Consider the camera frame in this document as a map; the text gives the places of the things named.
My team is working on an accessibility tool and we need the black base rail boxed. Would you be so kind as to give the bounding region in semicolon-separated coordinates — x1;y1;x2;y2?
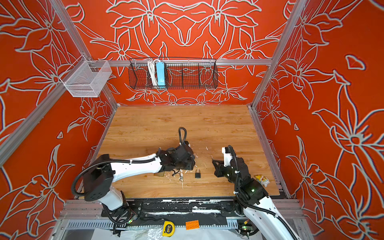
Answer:
101;197;247;228

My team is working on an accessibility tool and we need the orange lego brick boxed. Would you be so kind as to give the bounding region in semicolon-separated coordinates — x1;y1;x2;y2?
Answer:
185;220;200;231

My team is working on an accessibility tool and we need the yellow snack wrapper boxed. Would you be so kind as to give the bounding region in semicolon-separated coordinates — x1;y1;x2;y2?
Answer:
255;175;270;188

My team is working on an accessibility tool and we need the yellow tape measure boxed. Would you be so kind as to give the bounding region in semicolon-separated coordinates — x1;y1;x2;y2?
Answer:
162;221;176;237

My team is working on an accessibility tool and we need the blue white box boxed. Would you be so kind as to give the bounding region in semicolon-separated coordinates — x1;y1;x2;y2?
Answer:
156;62;166;88

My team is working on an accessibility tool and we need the black wire basket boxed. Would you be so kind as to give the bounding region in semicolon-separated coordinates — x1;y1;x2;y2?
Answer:
128;58;219;90

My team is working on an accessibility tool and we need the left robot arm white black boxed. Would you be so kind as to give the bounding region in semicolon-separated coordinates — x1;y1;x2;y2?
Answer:
71;127;196;227

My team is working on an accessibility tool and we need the small black padlock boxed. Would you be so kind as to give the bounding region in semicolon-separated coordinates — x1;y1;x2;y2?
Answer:
195;169;201;179

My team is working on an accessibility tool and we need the brass padlock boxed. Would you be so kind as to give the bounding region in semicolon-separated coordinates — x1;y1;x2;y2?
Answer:
154;172;165;177

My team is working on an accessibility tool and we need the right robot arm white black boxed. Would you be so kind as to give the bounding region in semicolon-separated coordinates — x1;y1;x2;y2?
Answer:
212;145;300;240

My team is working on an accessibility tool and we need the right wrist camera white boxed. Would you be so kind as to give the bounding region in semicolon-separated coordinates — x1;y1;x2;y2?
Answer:
222;147;233;167

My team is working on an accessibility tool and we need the white cable bundle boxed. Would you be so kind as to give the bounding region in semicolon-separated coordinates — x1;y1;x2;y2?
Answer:
147;59;158;87

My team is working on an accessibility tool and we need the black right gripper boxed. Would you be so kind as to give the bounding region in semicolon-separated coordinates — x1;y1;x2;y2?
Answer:
211;159;242;189

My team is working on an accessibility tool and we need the clear plastic bin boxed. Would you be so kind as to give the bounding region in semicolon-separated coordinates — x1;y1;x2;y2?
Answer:
61;60;112;98

